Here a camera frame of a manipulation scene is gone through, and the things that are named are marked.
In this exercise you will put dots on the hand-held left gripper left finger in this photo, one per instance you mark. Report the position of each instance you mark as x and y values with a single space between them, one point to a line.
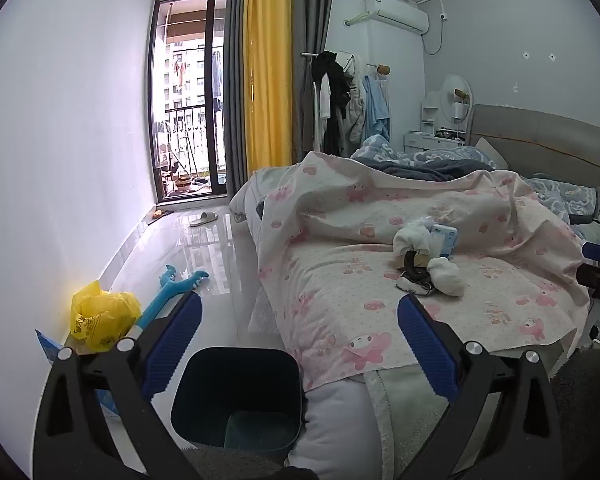
176 340

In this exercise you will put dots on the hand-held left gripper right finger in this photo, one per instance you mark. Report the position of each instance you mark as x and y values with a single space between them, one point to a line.
425 350

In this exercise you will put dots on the dark teal trash bin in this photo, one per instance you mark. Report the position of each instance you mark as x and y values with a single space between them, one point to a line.
220 385

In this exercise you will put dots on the white sock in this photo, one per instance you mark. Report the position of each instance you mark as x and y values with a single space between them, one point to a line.
445 277

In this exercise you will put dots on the black curved object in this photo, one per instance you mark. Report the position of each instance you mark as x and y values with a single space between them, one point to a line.
410 262

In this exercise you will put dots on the blue packet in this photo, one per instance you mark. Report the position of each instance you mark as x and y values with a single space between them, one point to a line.
445 240

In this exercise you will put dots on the blue plush toy stick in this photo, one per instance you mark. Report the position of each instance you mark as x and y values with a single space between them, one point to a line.
180 285

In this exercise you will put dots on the white fleece blanket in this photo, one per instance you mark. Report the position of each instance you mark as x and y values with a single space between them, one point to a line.
405 410

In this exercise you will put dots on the blue patterned pillow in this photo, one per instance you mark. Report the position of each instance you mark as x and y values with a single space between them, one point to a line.
565 195

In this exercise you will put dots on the yellow plastic bag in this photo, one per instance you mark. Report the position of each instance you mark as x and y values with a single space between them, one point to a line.
100 315

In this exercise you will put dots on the white quilt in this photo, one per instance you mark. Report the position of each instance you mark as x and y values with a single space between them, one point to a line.
330 420

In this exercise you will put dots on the dark grey fuzzy garment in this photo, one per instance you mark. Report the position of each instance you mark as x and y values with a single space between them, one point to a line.
585 400

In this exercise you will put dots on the white slipper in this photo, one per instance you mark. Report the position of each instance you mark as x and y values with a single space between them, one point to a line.
203 218

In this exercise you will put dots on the grey bed headboard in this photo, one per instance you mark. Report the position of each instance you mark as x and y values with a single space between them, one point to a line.
540 140

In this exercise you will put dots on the small orange object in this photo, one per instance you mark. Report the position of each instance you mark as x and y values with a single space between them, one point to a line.
157 214

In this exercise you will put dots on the pink printed blanket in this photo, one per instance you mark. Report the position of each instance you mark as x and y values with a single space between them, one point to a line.
340 240

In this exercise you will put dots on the beige pillow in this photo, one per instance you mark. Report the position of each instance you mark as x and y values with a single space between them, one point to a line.
492 155

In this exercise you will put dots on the wooden basin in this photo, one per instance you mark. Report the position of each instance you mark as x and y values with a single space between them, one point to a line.
182 182

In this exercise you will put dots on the blue patterned blanket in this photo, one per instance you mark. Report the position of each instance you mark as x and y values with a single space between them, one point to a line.
430 157

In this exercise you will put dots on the white dresser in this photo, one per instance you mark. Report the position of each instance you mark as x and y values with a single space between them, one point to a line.
420 140

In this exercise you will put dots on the black balcony railing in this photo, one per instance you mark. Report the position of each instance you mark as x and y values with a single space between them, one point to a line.
195 130

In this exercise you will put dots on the round white fan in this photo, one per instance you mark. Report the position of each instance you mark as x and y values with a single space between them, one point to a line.
455 87

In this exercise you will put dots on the light blue hanging garment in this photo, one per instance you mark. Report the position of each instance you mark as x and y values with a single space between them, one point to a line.
377 105

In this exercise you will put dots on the grey curtain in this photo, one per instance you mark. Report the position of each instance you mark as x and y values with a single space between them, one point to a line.
310 15
235 85

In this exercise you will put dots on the white hanging garment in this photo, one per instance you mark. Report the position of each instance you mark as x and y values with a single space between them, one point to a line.
323 100

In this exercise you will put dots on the clothes on rack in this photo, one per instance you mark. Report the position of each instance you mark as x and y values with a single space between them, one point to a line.
336 85

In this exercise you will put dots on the yellow curtain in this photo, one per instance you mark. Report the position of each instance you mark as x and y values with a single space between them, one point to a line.
270 70

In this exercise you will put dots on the white air conditioner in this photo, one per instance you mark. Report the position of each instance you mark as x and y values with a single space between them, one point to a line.
395 15

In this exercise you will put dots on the black balcony door frame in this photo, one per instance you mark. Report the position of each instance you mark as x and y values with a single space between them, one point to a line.
153 110

